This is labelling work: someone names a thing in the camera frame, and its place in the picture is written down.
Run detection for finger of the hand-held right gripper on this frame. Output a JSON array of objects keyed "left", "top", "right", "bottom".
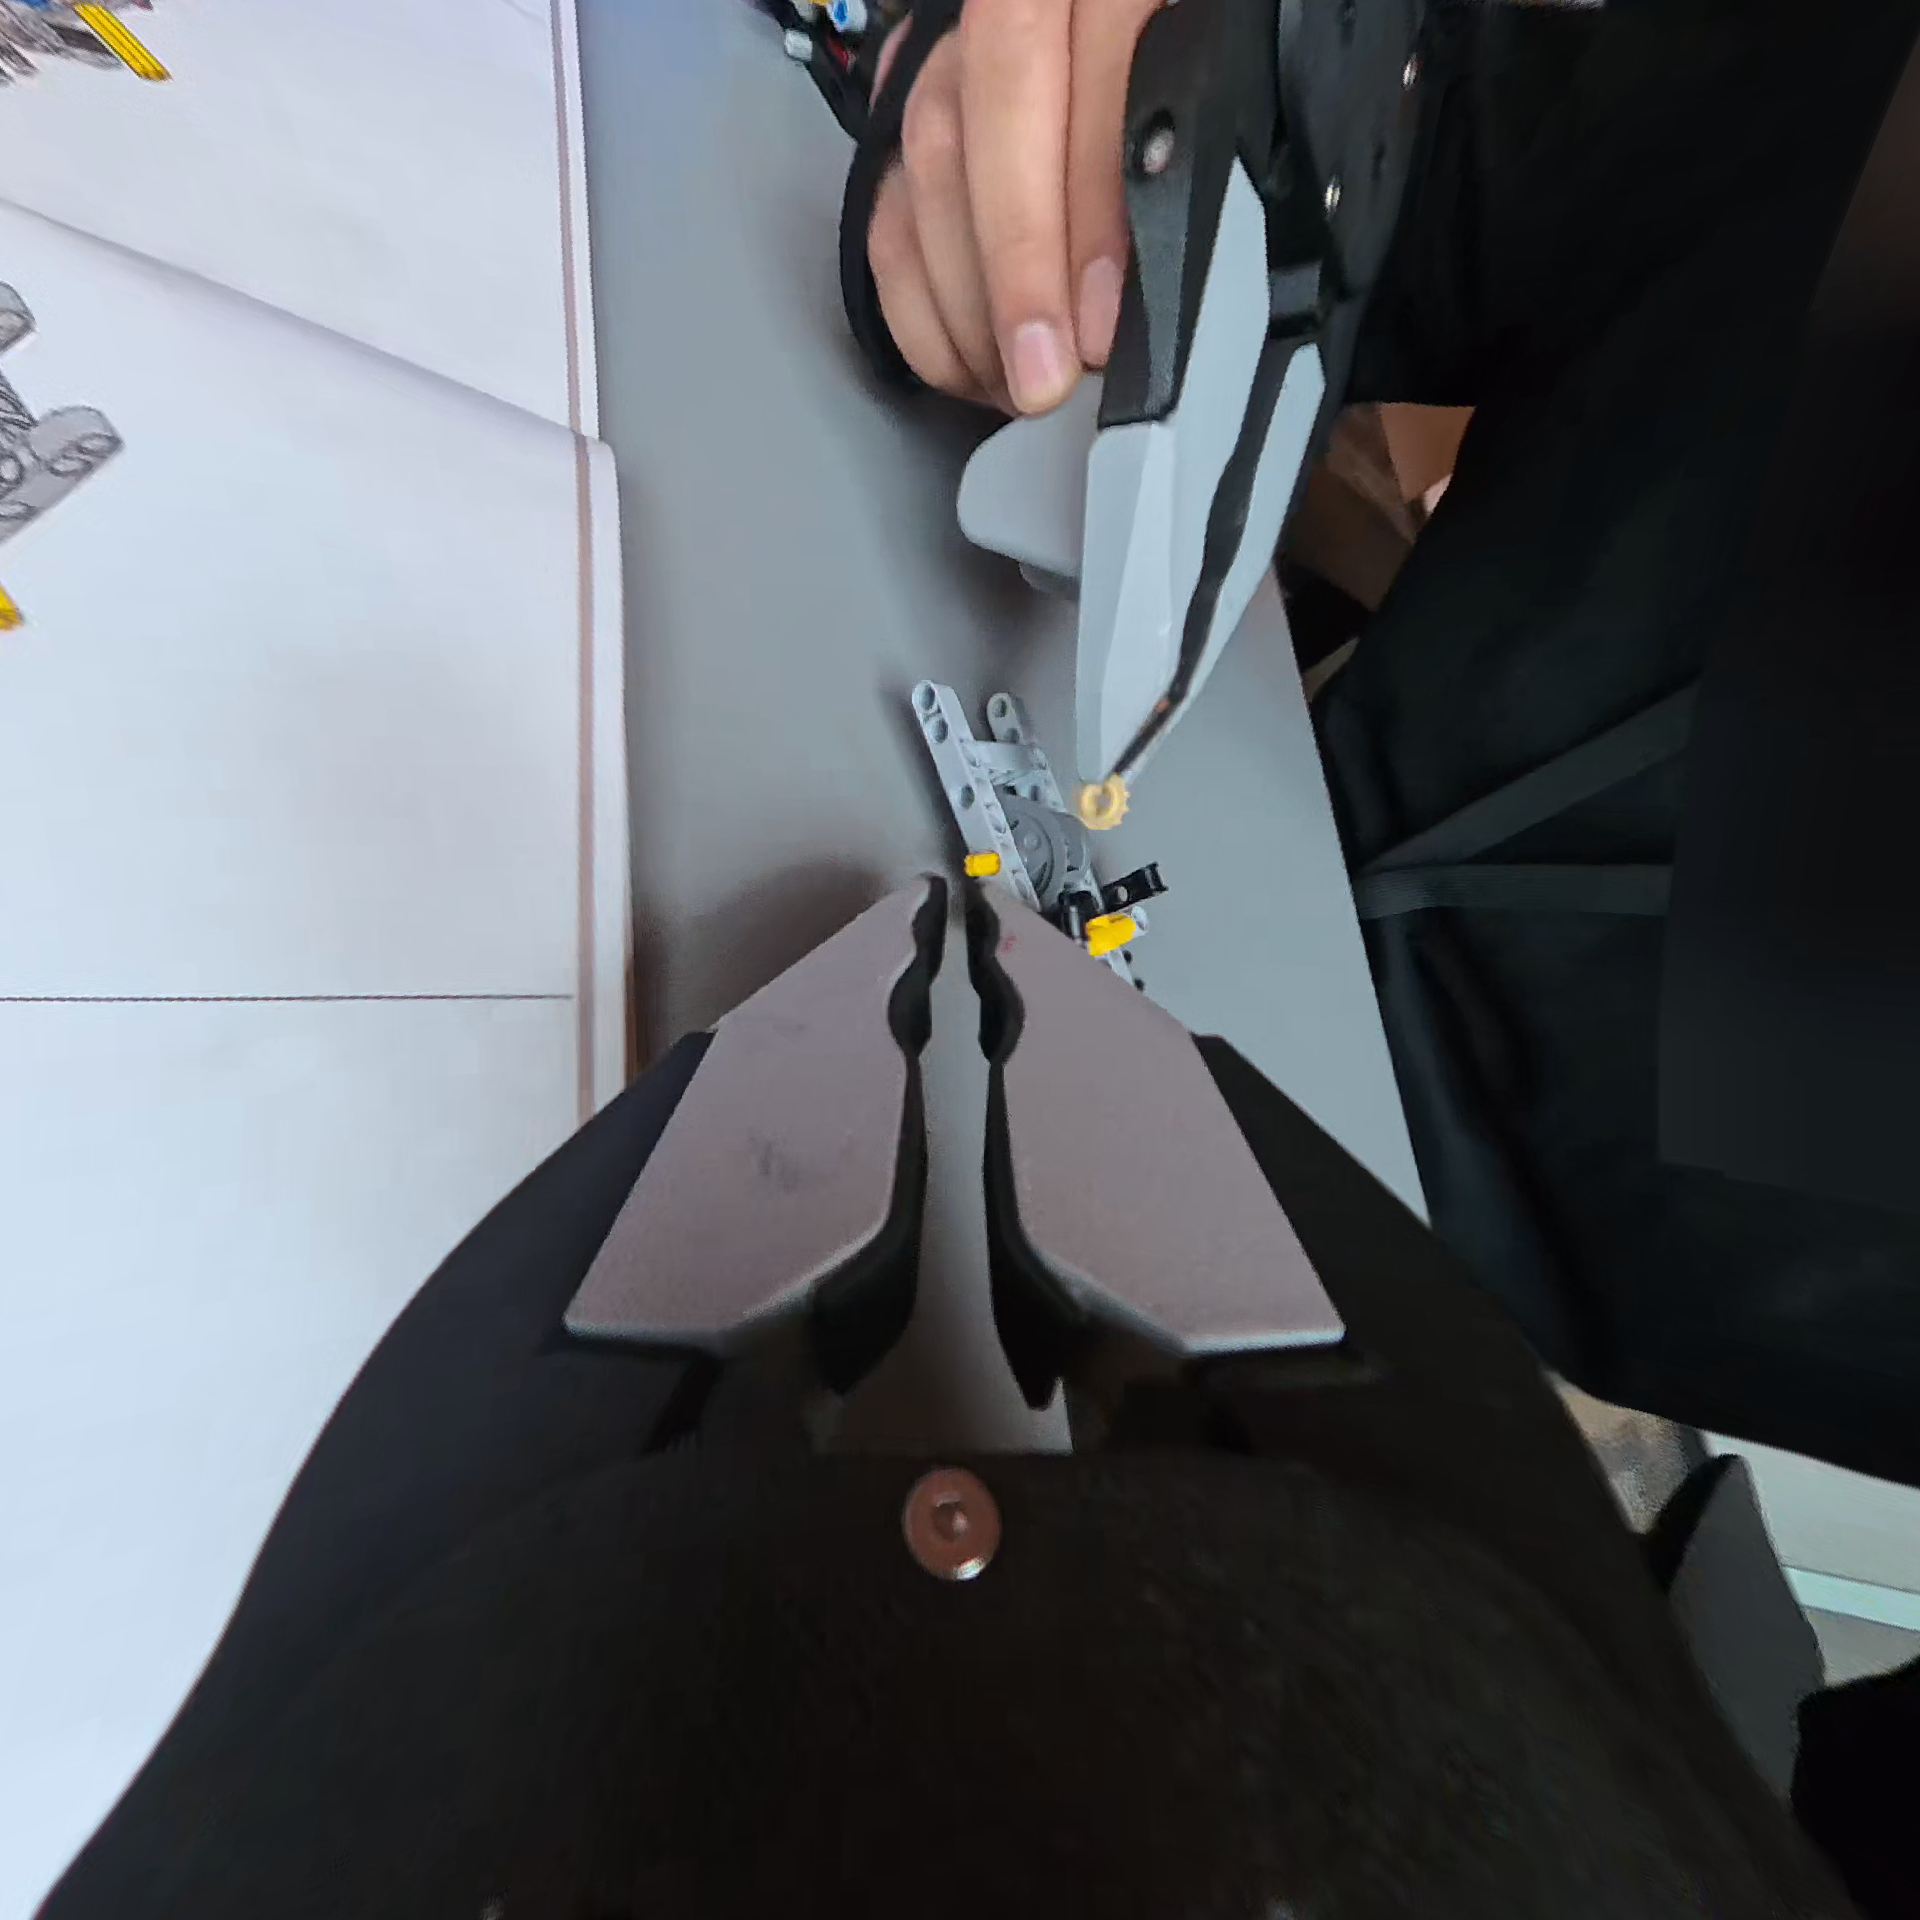
[
  {"left": 1074, "top": 153, "right": 1279, "bottom": 790},
  {"left": 1117, "top": 343, "right": 1333, "bottom": 784}
]

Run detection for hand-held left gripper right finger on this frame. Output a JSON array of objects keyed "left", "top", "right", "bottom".
[{"left": 964, "top": 879, "right": 1349, "bottom": 1413}]

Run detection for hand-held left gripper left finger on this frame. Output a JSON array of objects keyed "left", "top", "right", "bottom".
[{"left": 565, "top": 873, "right": 952, "bottom": 1398}]

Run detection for grey lego gear frame assembly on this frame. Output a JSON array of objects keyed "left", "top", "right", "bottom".
[{"left": 910, "top": 679, "right": 1168, "bottom": 993}]

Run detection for pile of lego pieces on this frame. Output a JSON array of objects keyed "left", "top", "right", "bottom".
[{"left": 757, "top": 0, "right": 910, "bottom": 107}]

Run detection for white lego instruction booklet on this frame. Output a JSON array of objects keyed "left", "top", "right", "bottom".
[{"left": 0, "top": 0, "right": 634, "bottom": 1920}]

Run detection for person's right hand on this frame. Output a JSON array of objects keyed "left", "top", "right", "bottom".
[{"left": 866, "top": 0, "right": 1166, "bottom": 421}]

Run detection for person's black clothing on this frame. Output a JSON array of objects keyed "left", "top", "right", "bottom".
[{"left": 1302, "top": 0, "right": 1920, "bottom": 1489}]

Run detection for grey chair part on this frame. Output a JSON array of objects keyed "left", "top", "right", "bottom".
[{"left": 1640, "top": 1451, "right": 1824, "bottom": 1802}]

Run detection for black strap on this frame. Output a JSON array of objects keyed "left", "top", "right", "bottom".
[{"left": 1351, "top": 682, "right": 1706, "bottom": 922}]

